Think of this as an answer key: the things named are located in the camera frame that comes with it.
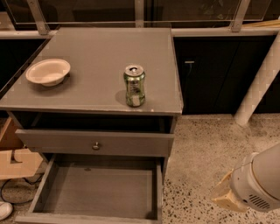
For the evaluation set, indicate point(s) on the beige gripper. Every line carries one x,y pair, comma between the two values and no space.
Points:
246,183

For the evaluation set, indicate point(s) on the grey drawer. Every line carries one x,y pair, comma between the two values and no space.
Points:
81,189
118,135

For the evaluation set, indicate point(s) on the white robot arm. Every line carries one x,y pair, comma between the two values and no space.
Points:
253,183

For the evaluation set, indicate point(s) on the round metal drawer knob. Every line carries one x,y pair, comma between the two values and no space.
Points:
96,146

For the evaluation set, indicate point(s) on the grey drawer cabinet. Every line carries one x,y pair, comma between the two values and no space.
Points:
95,83

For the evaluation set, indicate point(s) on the grey top drawer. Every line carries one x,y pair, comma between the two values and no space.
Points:
118,135

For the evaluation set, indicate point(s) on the white diagonal support pole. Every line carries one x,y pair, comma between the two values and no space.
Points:
267,72

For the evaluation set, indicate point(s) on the green soda can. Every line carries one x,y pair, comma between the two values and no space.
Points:
134,76

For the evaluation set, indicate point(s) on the white paper bowl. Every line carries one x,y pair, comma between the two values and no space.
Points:
48,72

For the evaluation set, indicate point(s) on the white shoe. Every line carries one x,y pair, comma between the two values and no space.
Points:
6,209

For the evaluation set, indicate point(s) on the metal glass railing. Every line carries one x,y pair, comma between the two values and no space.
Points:
39,19

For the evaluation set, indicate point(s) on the dark lower wall cabinet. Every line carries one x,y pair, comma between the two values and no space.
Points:
216,72

